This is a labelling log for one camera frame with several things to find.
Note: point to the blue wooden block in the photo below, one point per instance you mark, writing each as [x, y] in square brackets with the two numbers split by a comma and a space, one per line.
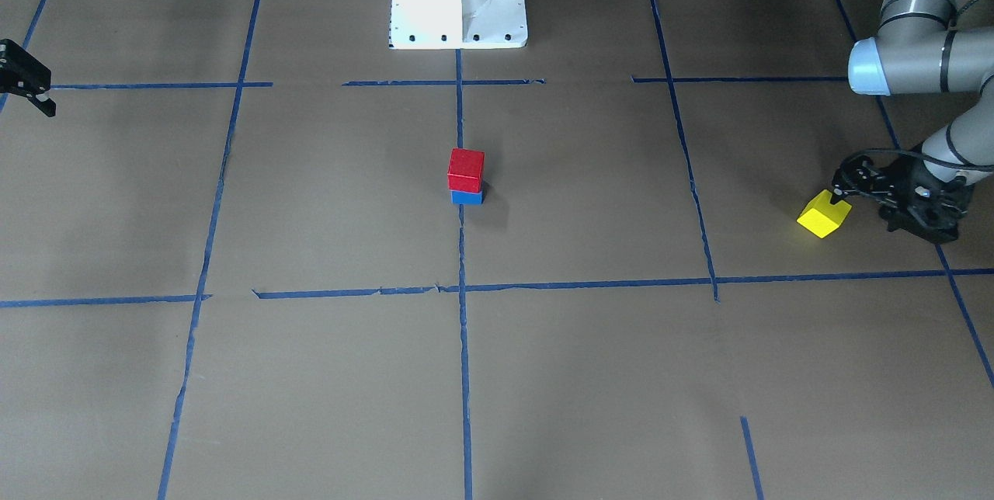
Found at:
[462, 197]

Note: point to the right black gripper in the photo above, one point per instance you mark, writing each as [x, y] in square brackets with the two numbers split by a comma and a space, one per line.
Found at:
[21, 73]

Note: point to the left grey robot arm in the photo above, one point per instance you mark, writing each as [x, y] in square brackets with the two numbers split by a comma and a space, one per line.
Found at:
[920, 49]

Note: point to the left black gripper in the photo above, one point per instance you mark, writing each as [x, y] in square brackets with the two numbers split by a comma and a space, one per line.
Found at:
[900, 176]

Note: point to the yellow wooden block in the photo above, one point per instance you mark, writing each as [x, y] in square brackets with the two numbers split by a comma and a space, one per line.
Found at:
[824, 214]

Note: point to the red wooden block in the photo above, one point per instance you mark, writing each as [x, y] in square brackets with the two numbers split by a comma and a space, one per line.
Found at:
[465, 171]

